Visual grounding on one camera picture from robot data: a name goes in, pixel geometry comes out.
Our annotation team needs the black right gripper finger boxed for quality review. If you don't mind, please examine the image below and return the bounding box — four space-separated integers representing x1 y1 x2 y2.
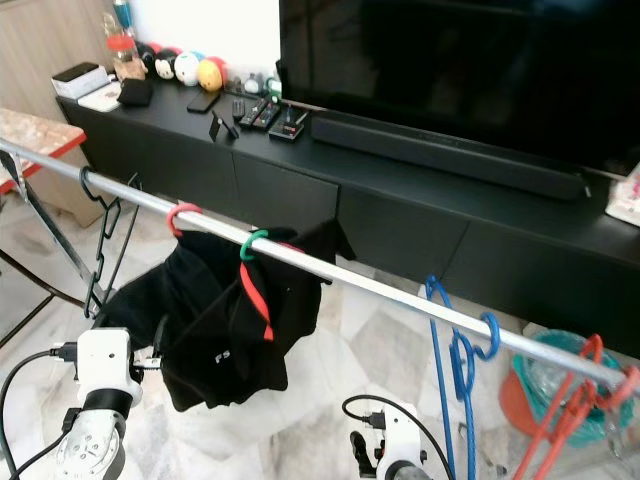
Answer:
350 430 381 480

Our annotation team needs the black garment with red stripe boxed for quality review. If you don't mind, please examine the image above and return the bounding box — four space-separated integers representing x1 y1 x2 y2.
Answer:
160 218 356 413

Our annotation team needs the green plastic hanger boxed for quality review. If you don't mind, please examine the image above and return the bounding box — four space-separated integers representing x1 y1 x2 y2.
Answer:
240 229 269 263

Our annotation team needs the black plastic hanger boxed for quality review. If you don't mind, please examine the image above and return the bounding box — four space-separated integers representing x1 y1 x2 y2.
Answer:
78 165 143 316

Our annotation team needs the pink plastic hanger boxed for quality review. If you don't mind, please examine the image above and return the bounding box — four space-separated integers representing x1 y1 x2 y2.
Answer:
166 202 204 239

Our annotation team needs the blue plastic hanger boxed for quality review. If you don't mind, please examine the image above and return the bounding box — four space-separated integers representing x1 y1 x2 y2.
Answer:
423 275 476 480
450 312 503 480

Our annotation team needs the red plastic hanger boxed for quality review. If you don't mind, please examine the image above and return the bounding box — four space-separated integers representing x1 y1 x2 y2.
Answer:
510 335 606 480
540 365 640 480

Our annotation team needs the red plastic bucket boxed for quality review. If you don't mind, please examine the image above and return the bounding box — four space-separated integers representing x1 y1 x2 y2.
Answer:
500 375 561 433

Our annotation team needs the teal plastic bin bag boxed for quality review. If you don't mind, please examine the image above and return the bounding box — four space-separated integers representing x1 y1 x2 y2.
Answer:
512 330 636 446

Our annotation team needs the small black stand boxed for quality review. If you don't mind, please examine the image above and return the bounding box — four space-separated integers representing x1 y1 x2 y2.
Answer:
210 110 241 141

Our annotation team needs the black smartphone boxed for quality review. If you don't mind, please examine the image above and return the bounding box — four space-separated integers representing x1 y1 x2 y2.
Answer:
187 90 223 114

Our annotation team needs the black remote control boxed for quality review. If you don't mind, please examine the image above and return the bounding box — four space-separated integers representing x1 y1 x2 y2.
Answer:
232 97 281 131

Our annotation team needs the small black pouch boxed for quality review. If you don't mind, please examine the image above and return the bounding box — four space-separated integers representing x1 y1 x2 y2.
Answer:
117 78 154 108

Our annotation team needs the flat white box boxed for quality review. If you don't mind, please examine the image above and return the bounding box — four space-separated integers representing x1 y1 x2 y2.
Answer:
78 85 126 113

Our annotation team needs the black box with red label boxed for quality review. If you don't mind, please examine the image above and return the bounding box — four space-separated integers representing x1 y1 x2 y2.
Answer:
268 110 309 143

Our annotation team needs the yellow and red plush ball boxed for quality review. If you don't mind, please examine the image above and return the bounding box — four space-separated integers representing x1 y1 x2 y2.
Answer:
198 57 227 93

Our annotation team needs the white and blue plush ball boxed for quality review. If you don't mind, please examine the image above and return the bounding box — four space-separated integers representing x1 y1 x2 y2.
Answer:
175 52 204 88

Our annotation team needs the white box with black lid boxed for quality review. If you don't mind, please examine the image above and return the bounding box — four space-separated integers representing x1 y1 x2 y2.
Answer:
52 62 111 101

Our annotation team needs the black mouse plush ball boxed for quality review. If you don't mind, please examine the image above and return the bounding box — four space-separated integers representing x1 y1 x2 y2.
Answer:
152 47 181 81

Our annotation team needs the glass jar with red lid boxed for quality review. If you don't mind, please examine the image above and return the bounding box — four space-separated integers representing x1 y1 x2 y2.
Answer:
108 33 143 81

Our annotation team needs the light wooden cabinet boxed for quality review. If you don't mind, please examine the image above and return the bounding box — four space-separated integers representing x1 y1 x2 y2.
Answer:
0 0 121 121

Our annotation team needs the long black soundbar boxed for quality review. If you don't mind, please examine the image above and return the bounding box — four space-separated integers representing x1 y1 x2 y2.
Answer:
310 112 593 201

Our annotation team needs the gold trophy with blue globe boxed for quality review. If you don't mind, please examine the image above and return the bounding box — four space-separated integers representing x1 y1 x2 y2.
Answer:
110 0 136 36

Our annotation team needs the white and pink tissue packet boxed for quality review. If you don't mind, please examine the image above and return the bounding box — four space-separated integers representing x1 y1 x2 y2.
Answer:
605 165 640 229

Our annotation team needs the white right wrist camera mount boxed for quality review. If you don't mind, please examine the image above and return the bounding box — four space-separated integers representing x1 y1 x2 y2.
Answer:
370 402 426 471

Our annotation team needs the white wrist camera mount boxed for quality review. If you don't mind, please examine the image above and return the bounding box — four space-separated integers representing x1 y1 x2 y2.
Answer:
370 402 426 471
75 328 144 411

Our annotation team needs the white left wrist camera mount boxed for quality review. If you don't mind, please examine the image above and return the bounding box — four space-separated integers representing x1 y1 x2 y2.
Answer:
75 328 144 411

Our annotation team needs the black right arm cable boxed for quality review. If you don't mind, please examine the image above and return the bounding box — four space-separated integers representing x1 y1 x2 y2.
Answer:
342 395 456 480

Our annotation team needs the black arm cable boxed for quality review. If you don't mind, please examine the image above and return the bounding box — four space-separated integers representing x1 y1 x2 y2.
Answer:
342 395 456 480
0 345 83 480

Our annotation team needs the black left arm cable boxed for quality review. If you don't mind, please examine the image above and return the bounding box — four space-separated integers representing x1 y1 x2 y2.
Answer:
0 345 83 480

